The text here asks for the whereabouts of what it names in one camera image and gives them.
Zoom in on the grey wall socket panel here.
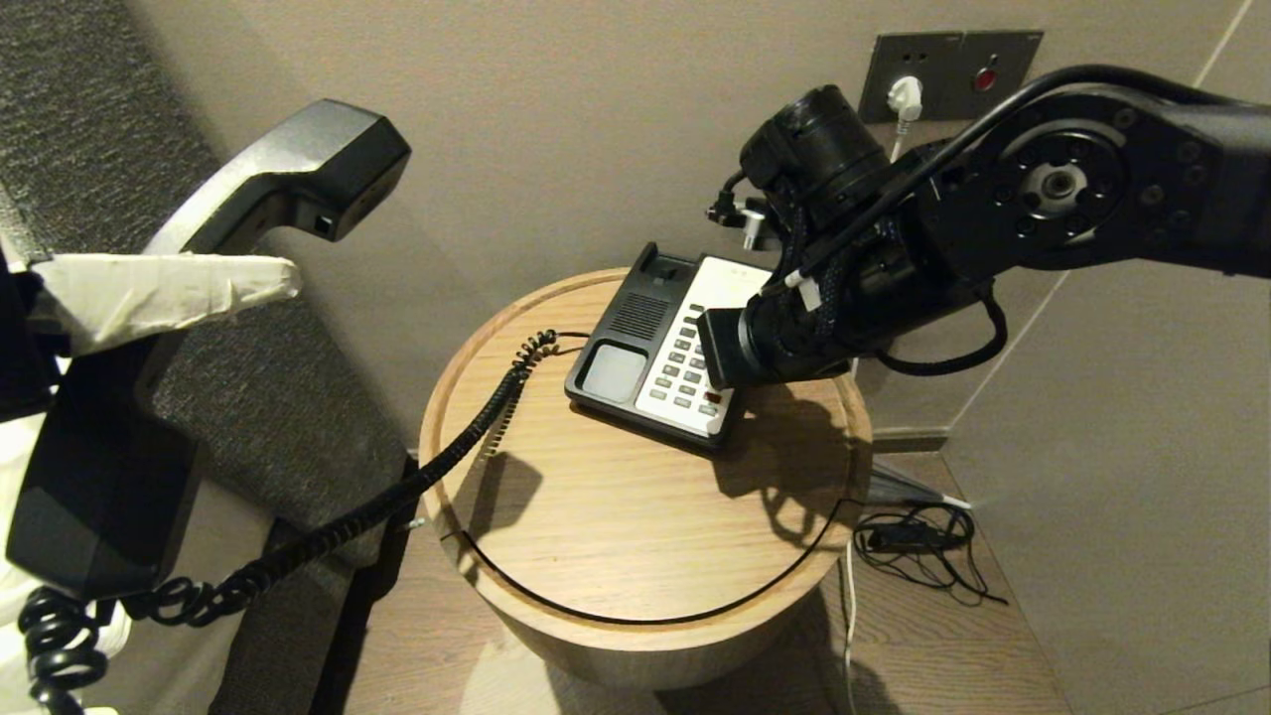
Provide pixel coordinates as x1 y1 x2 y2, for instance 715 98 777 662
859 30 1044 125

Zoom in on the black right gripper loop cable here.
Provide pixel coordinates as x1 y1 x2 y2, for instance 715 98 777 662
872 296 1008 377

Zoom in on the grey fabric headboard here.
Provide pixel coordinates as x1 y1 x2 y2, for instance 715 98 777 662
0 0 410 569

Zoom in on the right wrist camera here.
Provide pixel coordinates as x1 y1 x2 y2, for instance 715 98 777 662
707 171 771 251

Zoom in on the black telephone handset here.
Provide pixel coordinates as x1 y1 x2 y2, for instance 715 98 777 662
5 99 412 603

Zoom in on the white power cable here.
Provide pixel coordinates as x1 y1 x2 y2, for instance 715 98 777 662
839 134 907 715

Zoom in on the black and white telephone base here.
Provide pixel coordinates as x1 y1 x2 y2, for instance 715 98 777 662
564 242 776 456

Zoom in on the white bed linen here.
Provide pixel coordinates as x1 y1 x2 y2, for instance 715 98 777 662
0 412 135 715

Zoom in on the round wooden side table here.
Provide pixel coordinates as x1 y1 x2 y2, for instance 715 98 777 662
419 268 874 691

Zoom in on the black phone cord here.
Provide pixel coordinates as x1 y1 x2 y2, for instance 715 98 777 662
18 330 563 715

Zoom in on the beige mattress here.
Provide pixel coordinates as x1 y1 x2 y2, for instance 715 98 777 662
84 477 277 715

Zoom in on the white power plug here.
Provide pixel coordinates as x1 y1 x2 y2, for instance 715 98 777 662
887 76 925 136

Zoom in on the dark grey bed frame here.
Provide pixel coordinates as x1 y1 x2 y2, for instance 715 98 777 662
209 520 356 715

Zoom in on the black tangled floor cable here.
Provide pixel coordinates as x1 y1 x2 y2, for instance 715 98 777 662
851 504 1010 608

